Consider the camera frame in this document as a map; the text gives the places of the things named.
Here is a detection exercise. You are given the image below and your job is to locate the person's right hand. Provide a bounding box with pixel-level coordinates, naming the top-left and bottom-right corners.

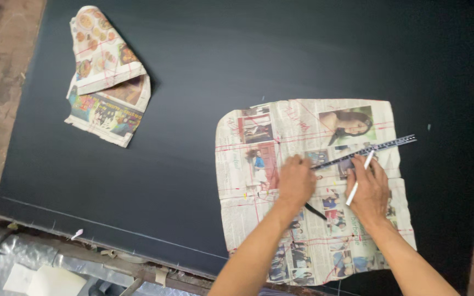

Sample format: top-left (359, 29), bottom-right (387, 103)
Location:
top-left (346, 155), bottom-right (391, 226)

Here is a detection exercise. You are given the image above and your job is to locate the person's left hand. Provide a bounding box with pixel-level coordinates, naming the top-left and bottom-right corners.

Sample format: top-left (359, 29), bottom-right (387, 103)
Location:
top-left (277, 155), bottom-right (318, 211)

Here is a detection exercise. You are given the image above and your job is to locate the white chalk pencil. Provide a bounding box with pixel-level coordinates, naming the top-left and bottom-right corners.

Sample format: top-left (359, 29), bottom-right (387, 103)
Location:
top-left (345, 150), bottom-right (375, 206)

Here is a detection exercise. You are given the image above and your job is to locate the long metal ruler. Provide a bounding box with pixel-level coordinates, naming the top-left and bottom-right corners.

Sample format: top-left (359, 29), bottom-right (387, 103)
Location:
top-left (310, 134), bottom-right (418, 171)

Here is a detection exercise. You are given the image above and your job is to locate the black pen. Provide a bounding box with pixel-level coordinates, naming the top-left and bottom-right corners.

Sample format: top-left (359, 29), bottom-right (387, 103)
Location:
top-left (305, 203), bottom-right (328, 221)

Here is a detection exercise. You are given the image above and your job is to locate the flat newspaper pattern sheet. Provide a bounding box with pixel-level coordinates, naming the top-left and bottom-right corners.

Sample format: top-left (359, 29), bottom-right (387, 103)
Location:
top-left (215, 99), bottom-right (417, 286)

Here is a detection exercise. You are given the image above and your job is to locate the black fabric sheet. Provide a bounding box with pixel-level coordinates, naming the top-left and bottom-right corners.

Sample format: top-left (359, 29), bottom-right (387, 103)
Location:
top-left (0, 0), bottom-right (474, 296)

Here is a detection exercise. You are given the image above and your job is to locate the beige tape strip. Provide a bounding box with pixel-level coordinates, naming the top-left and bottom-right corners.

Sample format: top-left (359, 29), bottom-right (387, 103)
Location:
top-left (154, 267), bottom-right (170, 287)

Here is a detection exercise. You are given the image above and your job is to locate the folded newspaper pattern piece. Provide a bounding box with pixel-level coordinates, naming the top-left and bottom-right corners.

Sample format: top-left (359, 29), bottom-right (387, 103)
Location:
top-left (64, 5), bottom-right (152, 148)

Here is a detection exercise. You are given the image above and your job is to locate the cream paper sheet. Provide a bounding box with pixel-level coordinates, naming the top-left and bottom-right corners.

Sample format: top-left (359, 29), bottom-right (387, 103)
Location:
top-left (26, 265), bottom-right (88, 296)

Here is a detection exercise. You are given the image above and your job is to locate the white paper sheet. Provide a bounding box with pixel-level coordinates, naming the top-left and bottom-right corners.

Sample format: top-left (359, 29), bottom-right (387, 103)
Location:
top-left (2, 263), bottom-right (37, 294)

